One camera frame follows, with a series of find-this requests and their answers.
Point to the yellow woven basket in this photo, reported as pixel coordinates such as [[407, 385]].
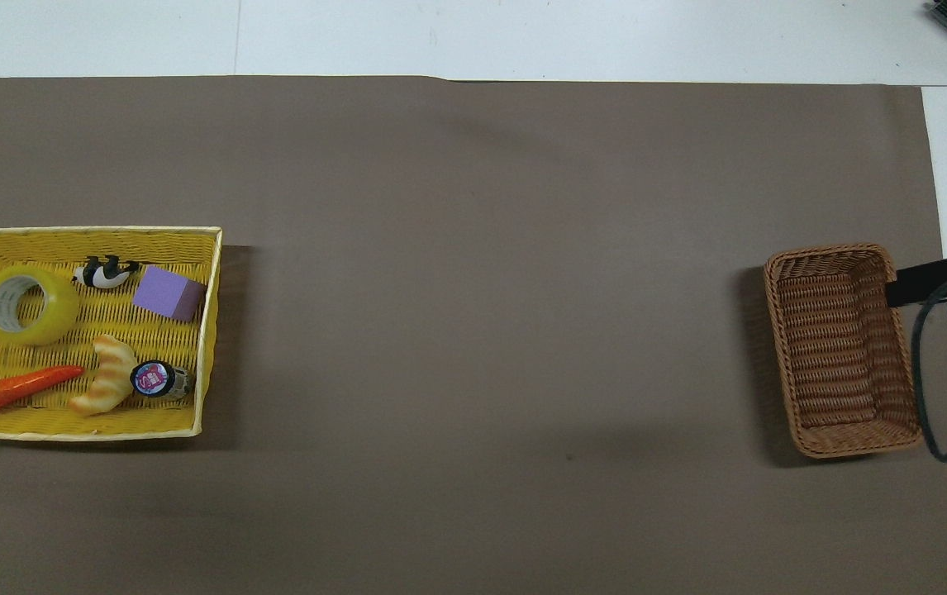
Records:
[[168, 248]]

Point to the brown wicker basket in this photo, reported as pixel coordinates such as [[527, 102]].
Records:
[[841, 347]]

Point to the yellow tape roll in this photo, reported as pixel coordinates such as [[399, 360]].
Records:
[[56, 318]]

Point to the purple block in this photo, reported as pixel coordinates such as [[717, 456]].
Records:
[[166, 292]]

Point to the small can with printed lid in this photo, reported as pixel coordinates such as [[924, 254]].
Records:
[[154, 378]]

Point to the toy croissant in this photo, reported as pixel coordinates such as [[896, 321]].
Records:
[[112, 369]]

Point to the black and white toy animal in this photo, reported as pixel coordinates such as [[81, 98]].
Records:
[[103, 276]]

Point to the toy carrot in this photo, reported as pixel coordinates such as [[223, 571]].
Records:
[[19, 387]]

